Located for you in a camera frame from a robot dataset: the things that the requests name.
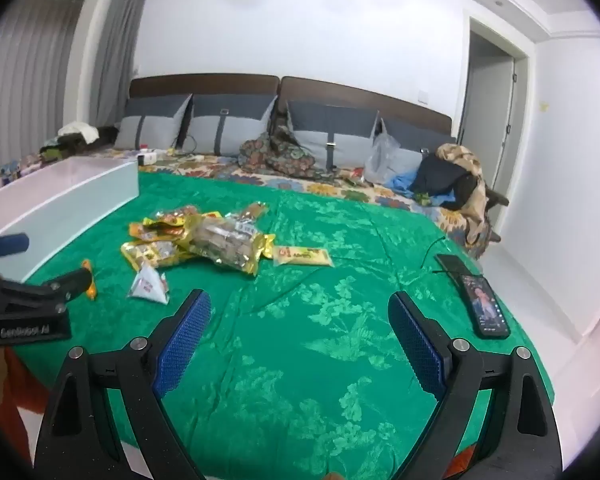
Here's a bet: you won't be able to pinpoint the yellow snack packet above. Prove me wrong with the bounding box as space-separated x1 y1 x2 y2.
120 239 197 274

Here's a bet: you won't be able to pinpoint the white sheer curtain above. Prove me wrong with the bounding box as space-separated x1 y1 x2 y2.
0 0 88 161

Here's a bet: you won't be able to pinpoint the smartphone with lit screen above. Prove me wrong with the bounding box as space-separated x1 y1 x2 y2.
459 274 511 339

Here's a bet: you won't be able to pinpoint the large yellow orange packet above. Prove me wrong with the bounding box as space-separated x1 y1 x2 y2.
129 204 202 242

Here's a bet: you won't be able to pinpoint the dark floral quilt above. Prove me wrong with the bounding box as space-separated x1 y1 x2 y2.
237 110 341 181

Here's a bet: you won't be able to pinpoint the clear plastic bag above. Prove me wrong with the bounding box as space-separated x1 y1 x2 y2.
364 119 402 184

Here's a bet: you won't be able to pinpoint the white triangular snack packet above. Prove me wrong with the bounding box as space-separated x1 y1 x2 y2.
127 266 171 305

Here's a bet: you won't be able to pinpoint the grey headboard cushions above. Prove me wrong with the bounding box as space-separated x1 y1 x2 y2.
129 74 453 136

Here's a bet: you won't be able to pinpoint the blue cloth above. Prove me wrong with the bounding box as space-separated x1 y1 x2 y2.
385 172 453 202

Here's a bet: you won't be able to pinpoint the small orange snack packet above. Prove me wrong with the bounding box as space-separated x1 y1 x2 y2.
81 259 100 301

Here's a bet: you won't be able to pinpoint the white door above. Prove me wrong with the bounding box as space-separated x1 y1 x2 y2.
456 30 517 201

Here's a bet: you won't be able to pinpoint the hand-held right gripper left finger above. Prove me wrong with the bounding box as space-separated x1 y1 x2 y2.
32 288 213 480

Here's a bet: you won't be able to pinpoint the dark clothes pile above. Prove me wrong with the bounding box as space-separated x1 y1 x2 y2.
40 126 121 161

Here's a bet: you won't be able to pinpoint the black smartphone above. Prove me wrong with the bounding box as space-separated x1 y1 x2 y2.
436 254 469 276

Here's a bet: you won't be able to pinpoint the grey curtain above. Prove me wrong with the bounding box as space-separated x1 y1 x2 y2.
96 0 153 126

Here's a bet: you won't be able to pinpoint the green patterned blanket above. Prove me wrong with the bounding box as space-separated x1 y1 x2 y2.
7 167 556 480

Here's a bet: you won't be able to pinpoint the black cable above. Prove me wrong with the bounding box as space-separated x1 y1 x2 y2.
420 234 463 276

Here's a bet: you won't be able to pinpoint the black garment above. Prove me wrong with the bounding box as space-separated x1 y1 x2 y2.
415 152 481 211

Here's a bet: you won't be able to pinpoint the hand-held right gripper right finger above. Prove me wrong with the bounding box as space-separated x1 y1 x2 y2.
387 290 563 480

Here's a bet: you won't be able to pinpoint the grey strapped pillow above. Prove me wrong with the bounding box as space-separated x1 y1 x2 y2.
180 95 278 156
380 117 457 171
286 100 381 168
115 94 193 151

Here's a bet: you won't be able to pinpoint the pale yellow flat packet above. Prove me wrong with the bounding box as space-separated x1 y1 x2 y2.
272 246 335 269

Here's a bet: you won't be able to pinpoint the gold crinkly snack packet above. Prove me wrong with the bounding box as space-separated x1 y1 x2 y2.
186 214 277 277

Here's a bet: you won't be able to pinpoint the floral bedsheet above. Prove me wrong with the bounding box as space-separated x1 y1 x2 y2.
0 147 486 261

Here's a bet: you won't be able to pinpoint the white storage box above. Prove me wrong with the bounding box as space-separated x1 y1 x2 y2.
0 156 140 282

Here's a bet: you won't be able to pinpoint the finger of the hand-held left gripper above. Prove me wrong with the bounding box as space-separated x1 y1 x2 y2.
0 232 30 272
0 267 93 317

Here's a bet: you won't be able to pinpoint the leopard print blanket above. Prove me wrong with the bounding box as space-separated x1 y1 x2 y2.
435 142 496 249

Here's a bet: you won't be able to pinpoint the clear brown snack packet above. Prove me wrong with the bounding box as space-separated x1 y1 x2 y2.
234 201 271 227

